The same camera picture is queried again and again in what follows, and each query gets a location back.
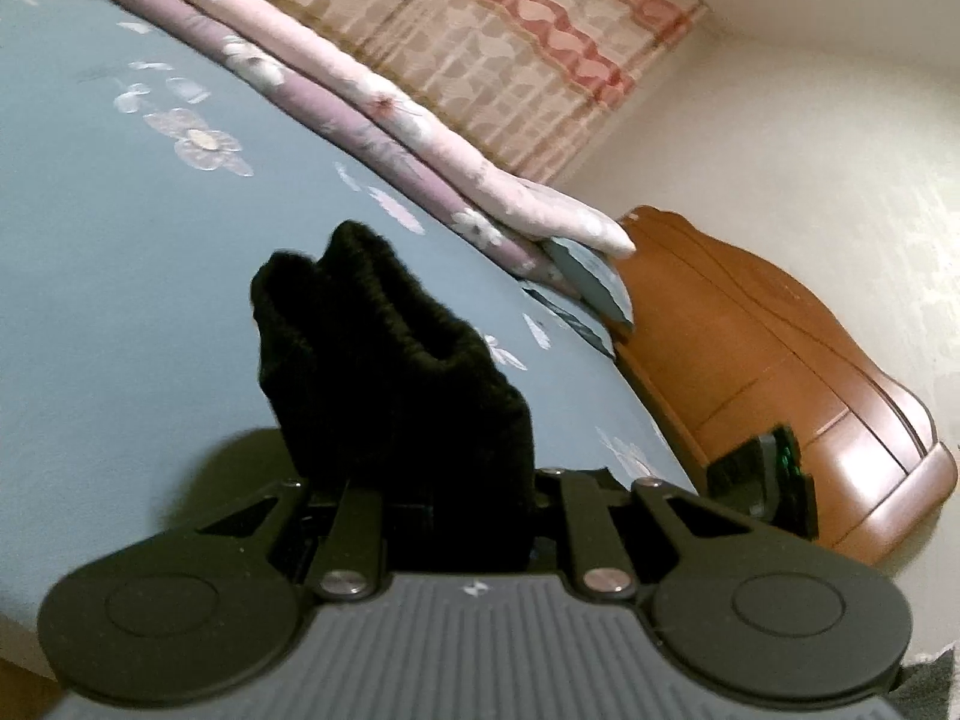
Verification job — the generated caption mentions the wooden headboard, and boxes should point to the wooden headboard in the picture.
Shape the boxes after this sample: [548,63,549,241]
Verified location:
[611,204,959,567]

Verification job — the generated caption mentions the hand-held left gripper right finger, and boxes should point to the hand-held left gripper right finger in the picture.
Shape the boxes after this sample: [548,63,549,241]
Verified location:
[538,467,826,601]

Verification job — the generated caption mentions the pink floral quilt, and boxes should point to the pink floral quilt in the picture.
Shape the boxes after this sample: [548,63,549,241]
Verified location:
[101,0,637,256]

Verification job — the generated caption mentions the blue pillow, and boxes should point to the blue pillow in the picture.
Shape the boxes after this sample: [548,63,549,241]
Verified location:
[541,236,637,331]
[521,277,616,357]

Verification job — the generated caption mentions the black ribbed knit garment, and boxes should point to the black ribbed knit garment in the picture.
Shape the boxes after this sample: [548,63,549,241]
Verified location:
[250,220,537,571]

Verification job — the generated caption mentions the patterned window curtain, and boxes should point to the patterned window curtain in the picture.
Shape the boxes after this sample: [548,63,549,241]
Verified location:
[225,0,710,185]

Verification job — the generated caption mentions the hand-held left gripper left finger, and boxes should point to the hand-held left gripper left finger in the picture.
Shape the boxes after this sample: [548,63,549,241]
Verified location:
[161,478,391,602]

